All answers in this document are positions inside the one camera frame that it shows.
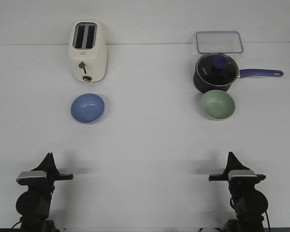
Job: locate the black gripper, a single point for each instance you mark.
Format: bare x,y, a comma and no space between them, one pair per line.
239,184
52,175

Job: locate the green bowl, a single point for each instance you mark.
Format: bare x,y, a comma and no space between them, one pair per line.
217,105

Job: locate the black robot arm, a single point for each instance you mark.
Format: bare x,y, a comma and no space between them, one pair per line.
34,204
248,203

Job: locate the blue bowl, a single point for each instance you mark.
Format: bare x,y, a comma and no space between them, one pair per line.
88,108

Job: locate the dark blue saucepan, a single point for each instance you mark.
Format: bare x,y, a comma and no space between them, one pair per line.
204,87

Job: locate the glass saucepan lid blue knob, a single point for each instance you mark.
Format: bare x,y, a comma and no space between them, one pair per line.
217,69

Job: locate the clear rectangular container lid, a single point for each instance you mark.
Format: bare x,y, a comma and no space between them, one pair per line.
227,42

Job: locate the cream two-slot toaster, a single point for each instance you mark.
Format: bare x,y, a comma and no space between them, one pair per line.
87,51

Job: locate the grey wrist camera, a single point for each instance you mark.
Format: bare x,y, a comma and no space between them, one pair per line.
233,174
29,178

